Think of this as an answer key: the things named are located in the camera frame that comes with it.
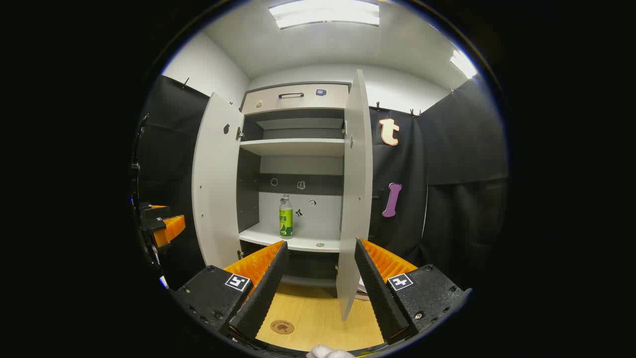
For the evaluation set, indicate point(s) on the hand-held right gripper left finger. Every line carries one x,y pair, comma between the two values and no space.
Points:
268,288

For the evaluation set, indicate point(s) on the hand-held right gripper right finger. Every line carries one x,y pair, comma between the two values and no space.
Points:
380,293

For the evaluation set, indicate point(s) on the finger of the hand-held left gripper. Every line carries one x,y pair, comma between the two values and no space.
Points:
171,227
155,211

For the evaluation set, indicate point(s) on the round cork coaster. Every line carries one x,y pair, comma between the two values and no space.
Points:
282,326

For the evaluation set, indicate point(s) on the green label plastic bottle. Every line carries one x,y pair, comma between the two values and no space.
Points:
285,221

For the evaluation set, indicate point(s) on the grey cabinet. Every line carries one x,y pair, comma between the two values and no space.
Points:
298,146

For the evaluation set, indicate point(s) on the grey cabinet drawer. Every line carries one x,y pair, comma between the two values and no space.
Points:
308,102

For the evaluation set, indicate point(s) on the white cover book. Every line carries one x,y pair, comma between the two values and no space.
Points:
364,291

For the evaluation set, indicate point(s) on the small ceiling light panel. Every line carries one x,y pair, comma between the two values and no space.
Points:
463,63

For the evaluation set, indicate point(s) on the large ceiling light panel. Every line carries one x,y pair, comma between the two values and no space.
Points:
325,12

